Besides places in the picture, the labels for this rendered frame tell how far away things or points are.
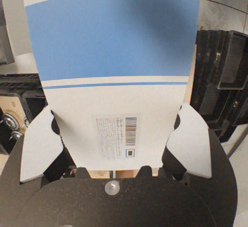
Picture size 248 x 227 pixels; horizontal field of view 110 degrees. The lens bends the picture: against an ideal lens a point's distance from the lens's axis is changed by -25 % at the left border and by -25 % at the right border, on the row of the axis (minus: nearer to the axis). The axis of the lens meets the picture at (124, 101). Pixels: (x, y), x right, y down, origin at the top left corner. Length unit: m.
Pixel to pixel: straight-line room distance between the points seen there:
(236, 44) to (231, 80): 0.29
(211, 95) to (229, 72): 0.29
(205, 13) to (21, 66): 1.61
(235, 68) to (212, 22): 0.62
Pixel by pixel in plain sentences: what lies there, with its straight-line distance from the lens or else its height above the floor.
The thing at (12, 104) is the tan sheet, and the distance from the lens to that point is 0.68.
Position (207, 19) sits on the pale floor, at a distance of 1.55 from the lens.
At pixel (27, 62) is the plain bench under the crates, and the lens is 0.69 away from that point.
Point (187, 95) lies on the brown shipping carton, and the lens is 0.48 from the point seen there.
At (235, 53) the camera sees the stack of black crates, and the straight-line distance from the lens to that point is 1.14.
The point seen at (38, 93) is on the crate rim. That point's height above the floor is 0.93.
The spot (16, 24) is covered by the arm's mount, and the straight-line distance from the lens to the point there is 0.38.
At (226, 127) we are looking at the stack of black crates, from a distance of 1.82.
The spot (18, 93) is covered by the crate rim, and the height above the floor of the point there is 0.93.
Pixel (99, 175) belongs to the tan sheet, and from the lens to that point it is 0.93.
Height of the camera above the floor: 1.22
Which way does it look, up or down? 60 degrees down
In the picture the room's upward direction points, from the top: 175 degrees clockwise
